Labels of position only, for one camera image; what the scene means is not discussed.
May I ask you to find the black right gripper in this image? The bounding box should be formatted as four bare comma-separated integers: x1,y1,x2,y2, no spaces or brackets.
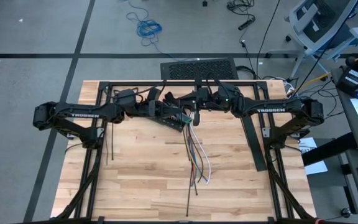
178,88,234,126

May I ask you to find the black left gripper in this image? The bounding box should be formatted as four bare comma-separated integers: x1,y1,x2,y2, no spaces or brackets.
125,99,185,119

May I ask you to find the black slotted cable raceway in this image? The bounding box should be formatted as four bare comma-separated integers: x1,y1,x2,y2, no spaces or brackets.
149,107,188,133

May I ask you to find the green wire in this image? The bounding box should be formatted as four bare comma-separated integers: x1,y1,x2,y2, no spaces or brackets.
187,124,198,187

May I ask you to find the bundle of coloured wires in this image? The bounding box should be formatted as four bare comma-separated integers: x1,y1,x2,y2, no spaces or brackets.
188,123,213,185

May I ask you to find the black raceway cover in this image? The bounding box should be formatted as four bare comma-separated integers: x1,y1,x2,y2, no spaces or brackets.
240,114,269,172

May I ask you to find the black perforated panel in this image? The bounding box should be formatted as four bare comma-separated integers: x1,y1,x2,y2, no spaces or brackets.
160,58,239,81

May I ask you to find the black power strip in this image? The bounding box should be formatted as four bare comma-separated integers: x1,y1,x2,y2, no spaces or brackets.
238,17,256,31

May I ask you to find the white paper sheet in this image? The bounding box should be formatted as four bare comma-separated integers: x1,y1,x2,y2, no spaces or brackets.
297,136,329,176

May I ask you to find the black desk crossbar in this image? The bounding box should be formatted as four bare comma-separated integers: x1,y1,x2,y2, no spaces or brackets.
301,132,358,168

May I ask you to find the grey office chair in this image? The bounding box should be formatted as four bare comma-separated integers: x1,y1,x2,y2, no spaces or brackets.
267,0,358,80

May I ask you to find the black labelled device box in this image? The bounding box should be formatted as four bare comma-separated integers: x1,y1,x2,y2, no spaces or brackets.
335,65,358,96

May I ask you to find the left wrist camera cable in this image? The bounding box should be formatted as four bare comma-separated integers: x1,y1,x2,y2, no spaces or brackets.
106,80,167,103

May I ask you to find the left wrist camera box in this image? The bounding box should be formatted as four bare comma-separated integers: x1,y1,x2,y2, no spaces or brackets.
116,88,137,107

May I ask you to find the black plug cable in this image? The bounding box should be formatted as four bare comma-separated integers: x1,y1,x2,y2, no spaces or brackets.
236,39,258,80

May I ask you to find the blue floor cable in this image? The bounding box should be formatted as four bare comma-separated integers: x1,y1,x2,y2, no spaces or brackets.
118,0,186,62

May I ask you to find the long thin black cable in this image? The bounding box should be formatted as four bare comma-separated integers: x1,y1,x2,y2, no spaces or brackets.
255,0,282,80
293,0,358,93

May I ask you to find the black arm base cable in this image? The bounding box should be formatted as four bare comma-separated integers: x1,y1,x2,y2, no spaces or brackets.
64,142,85,155

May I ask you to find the black cable bundle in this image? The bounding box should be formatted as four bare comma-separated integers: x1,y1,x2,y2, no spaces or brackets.
227,0,256,16

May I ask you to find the yellow cable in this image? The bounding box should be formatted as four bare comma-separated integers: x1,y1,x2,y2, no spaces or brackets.
292,72,333,95

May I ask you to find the black cable tangle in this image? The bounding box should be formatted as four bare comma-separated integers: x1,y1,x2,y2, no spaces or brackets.
286,74,343,119

